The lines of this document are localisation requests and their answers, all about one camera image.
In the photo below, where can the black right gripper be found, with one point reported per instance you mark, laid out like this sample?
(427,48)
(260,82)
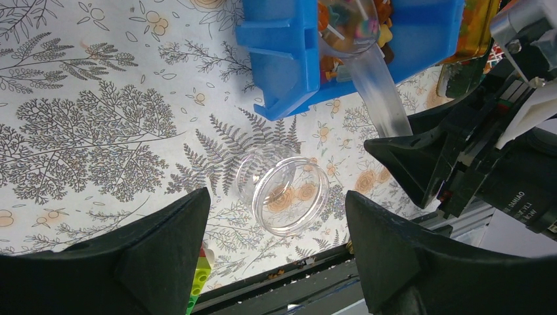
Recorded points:
(457,154)

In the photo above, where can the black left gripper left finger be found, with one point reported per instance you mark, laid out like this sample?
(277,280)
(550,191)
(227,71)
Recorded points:
(144,267)

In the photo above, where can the translucent plastic scoop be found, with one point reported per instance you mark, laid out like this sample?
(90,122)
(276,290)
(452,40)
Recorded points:
(349,31)

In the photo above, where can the floral patterned table mat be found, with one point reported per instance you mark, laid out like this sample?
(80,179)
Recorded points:
(111,110)

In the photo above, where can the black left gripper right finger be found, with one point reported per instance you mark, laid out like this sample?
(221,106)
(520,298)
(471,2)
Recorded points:
(464,279)

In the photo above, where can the gold tin with lollipops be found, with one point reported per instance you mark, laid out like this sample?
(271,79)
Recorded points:
(458,78)

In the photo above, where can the clear glass jar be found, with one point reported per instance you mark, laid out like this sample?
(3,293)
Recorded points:
(284,191)

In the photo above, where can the colourful toy brick stack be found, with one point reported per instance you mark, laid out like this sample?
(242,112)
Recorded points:
(202,273)

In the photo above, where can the blue plastic bin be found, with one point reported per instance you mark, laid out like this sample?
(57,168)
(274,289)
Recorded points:
(282,40)

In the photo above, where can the gold tin with gummy candies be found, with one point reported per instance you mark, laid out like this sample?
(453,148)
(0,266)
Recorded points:
(474,35)

